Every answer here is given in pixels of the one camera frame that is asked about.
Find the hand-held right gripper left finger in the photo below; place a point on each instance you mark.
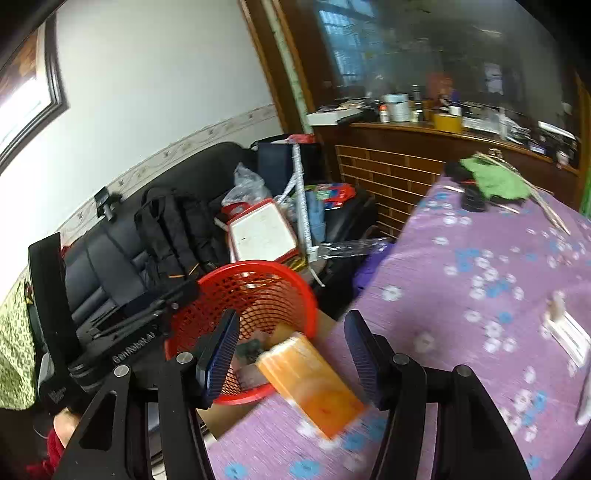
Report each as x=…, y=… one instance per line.
x=221, y=355

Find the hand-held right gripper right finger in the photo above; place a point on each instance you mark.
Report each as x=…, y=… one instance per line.
x=364, y=364

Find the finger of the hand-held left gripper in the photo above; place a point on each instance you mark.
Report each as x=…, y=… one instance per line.
x=138, y=309
x=48, y=300

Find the orange medicine box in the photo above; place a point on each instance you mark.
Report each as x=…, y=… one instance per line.
x=309, y=383

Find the red plastic basket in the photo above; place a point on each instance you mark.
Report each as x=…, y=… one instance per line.
x=268, y=290

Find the person's left forearm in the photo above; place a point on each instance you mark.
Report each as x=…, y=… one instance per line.
x=46, y=457

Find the person's left hand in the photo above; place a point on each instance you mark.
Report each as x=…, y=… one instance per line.
x=67, y=427

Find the green patterned cloth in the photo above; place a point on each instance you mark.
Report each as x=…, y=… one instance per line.
x=16, y=350

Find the black sofa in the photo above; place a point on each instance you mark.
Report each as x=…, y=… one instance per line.
x=106, y=254

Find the black backpack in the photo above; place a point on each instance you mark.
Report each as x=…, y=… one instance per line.
x=175, y=235

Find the purple floral tablecloth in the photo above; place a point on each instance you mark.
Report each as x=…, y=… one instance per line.
x=438, y=286

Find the clear plastic film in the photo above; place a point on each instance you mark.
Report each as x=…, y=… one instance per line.
x=351, y=248

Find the red framed white board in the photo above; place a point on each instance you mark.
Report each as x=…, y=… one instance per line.
x=261, y=233

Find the blue cloth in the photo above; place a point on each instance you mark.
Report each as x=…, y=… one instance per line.
x=316, y=219

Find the crumpled clear plastic bag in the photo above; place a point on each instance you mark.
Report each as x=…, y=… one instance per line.
x=244, y=184

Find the red printed packaging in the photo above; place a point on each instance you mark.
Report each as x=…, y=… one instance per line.
x=330, y=193

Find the black remote control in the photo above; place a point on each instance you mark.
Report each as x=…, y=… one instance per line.
x=473, y=199

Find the dark blue bag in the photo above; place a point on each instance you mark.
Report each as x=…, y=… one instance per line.
x=274, y=161

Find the long white box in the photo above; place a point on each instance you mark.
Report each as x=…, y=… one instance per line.
x=565, y=339

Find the wooden counter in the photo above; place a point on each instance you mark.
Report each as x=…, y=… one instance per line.
x=392, y=157

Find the bundle of wooden sticks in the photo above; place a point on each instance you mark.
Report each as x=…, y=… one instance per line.
x=540, y=198

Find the flat white box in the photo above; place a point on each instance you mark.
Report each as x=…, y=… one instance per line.
x=330, y=116

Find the yellow box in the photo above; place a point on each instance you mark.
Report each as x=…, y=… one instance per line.
x=447, y=123

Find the white round tin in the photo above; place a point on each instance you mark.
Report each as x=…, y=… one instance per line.
x=397, y=108

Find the black clamp mount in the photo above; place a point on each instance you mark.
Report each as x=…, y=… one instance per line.
x=107, y=205

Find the framed wall picture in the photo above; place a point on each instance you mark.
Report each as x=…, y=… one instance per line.
x=23, y=87

